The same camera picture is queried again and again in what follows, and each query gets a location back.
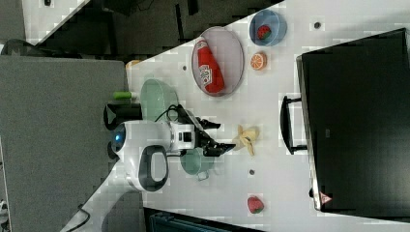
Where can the red watermelon slice toy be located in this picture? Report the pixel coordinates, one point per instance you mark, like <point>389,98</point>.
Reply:
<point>263,32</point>

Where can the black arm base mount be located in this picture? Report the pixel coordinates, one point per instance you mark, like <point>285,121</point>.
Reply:
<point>115,114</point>

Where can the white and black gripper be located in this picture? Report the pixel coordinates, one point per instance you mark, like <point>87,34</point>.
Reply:
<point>194,132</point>

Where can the grey round plate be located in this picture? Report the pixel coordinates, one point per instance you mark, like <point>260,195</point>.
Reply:
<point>228,52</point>

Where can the yellow plush peeled banana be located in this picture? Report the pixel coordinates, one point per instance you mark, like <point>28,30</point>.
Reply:
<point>246,139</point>

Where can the green cylinder toy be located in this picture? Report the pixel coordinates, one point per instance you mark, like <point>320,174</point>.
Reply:
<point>124,95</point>

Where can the black toaster oven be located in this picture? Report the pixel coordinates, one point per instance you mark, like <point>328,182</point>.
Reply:
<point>355,101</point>

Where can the red plush ketchup bottle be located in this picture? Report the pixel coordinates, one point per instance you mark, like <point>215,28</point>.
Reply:
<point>210,74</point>

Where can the orange slice toy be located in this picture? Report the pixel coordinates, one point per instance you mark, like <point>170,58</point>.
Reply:
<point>258,61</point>

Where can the blue bowl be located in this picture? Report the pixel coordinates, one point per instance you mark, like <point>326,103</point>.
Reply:
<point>275,21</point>

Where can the red strawberry toy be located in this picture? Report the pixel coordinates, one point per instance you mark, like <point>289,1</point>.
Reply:
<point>255,205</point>

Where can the green perforated colander basket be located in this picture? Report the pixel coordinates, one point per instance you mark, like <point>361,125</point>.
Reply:
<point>155,98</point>

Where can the green cup with handle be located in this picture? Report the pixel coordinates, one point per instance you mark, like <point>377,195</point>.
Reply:
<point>195,163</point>

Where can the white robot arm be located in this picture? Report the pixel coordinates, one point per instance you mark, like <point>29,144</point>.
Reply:
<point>142,148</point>

